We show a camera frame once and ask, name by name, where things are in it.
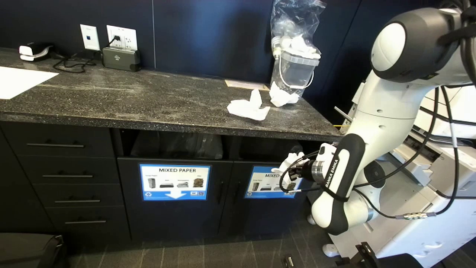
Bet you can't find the right mixed paper sign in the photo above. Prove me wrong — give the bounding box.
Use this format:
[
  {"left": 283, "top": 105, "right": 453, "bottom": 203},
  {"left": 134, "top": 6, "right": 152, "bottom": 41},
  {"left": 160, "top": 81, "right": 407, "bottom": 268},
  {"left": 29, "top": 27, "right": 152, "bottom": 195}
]
[{"left": 245, "top": 166, "right": 295, "bottom": 200}]

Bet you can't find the crumpled white paper left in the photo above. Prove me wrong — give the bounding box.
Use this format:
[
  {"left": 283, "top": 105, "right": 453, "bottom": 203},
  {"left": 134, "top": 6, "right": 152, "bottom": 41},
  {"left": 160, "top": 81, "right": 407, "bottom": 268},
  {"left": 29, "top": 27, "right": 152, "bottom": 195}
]
[{"left": 228, "top": 90, "right": 271, "bottom": 121}]

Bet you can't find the black power adapter box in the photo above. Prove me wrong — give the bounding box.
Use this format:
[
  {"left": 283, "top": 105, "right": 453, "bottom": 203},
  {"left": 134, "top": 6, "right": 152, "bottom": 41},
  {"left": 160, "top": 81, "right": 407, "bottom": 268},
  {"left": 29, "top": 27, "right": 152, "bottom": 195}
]
[{"left": 103, "top": 46, "right": 140, "bottom": 72}]

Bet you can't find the white double wall outlet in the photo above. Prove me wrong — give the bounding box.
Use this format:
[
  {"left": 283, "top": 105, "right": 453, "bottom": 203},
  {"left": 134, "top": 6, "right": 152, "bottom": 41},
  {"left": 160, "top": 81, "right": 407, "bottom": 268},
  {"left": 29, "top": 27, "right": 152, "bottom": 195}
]
[{"left": 106, "top": 26, "right": 139, "bottom": 51}]

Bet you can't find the mixed paper sign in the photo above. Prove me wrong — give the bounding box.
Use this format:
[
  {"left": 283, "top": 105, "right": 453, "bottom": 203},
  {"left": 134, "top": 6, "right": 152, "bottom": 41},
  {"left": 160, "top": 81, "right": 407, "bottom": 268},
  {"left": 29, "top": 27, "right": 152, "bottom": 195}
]
[
  {"left": 139, "top": 164, "right": 212, "bottom": 201},
  {"left": 245, "top": 166, "right": 295, "bottom": 200}
]

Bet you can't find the left mixed paper sign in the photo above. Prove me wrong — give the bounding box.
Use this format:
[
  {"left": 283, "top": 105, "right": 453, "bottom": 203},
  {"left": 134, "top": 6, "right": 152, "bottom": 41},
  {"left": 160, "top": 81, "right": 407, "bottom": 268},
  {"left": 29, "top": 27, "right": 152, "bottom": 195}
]
[{"left": 139, "top": 164, "right": 212, "bottom": 201}]

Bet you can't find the crumpled white paper right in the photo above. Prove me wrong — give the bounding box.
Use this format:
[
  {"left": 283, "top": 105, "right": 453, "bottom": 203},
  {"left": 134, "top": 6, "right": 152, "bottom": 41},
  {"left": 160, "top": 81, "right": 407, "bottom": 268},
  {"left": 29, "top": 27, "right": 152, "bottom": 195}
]
[{"left": 270, "top": 82, "right": 301, "bottom": 108}]

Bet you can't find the left bin cabinet door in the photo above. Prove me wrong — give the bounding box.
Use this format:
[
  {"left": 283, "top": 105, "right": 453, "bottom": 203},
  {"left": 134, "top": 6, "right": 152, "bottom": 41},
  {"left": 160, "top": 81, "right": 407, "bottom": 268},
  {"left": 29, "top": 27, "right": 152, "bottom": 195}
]
[{"left": 118, "top": 158, "right": 233, "bottom": 242}]

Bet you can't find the white single wall outlet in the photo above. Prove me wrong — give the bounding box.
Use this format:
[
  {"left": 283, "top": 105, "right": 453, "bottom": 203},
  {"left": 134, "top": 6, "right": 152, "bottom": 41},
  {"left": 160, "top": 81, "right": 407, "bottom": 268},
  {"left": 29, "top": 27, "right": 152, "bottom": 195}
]
[{"left": 81, "top": 24, "right": 100, "bottom": 51}]

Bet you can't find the crumpled white paper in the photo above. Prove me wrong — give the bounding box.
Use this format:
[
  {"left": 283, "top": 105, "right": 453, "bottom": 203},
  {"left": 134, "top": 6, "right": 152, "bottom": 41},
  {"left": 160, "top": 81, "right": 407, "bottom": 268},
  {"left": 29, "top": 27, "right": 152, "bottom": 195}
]
[
  {"left": 228, "top": 90, "right": 271, "bottom": 121},
  {"left": 270, "top": 82, "right": 301, "bottom": 108}
]

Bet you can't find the bin cabinet door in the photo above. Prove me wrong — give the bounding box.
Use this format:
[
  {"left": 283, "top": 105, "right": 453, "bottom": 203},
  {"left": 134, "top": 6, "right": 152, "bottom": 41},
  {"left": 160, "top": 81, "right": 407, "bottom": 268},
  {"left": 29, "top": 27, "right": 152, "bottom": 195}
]
[
  {"left": 118, "top": 158, "right": 233, "bottom": 242},
  {"left": 221, "top": 161, "right": 306, "bottom": 239}
]

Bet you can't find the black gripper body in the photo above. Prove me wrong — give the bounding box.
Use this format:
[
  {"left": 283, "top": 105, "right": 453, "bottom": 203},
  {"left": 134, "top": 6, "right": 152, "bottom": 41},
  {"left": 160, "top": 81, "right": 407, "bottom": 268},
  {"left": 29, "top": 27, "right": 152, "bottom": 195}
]
[{"left": 298, "top": 145, "right": 332, "bottom": 182}]

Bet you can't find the right bin cabinet door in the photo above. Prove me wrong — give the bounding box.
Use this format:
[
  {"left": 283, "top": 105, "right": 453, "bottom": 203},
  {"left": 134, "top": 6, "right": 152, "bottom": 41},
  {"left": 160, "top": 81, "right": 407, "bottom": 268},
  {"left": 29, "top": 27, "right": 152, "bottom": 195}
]
[{"left": 221, "top": 161, "right": 306, "bottom": 239}]

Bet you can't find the clear plastic bag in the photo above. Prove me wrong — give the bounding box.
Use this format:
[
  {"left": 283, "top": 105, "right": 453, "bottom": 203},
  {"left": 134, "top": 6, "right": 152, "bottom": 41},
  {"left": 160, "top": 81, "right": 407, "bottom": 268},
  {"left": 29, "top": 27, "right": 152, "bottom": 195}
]
[{"left": 270, "top": 0, "right": 328, "bottom": 57}]

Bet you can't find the white paper sheet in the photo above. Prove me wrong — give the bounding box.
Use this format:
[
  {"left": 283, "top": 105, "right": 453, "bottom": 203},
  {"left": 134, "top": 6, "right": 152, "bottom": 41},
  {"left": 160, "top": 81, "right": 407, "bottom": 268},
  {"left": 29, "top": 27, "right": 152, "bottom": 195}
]
[{"left": 0, "top": 67, "right": 56, "bottom": 100}]

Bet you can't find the black drawer cabinet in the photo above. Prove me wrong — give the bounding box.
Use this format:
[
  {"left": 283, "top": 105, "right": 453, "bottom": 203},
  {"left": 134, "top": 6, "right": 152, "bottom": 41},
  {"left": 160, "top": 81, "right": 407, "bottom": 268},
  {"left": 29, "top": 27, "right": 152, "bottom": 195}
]
[{"left": 2, "top": 124, "right": 130, "bottom": 244}]

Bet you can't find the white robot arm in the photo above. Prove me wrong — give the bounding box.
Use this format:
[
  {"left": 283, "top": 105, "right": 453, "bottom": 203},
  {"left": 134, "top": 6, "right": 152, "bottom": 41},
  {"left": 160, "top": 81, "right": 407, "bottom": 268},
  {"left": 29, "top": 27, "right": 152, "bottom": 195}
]
[{"left": 276, "top": 2, "right": 475, "bottom": 236}]

